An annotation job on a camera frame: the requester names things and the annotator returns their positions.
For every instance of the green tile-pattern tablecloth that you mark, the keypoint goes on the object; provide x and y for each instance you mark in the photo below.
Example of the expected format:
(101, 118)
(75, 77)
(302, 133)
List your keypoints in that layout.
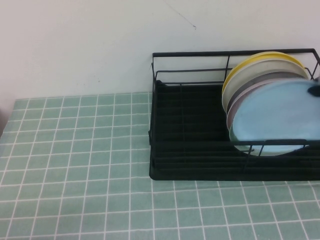
(75, 162)

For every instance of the black plastic drip tray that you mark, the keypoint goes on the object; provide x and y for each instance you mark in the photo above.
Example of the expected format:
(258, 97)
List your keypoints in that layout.
(195, 112)

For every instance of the light blue plate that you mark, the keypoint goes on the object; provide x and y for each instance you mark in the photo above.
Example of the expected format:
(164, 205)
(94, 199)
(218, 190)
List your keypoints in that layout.
(270, 117)

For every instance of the white plate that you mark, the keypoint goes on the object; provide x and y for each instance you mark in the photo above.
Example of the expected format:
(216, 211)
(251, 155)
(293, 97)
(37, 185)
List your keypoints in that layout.
(245, 77)

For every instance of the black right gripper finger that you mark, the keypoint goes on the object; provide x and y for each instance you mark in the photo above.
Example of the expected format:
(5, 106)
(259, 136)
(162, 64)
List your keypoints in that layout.
(315, 90)
(317, 78)

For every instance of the yellow plate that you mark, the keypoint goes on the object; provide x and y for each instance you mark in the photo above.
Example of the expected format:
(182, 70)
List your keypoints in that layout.
(250, 60)

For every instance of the pink plate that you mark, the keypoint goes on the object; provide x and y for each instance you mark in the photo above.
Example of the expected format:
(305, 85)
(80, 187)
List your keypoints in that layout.
(247, 93)

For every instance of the gray plate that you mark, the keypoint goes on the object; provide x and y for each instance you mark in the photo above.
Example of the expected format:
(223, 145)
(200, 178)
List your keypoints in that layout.
(275, 76)

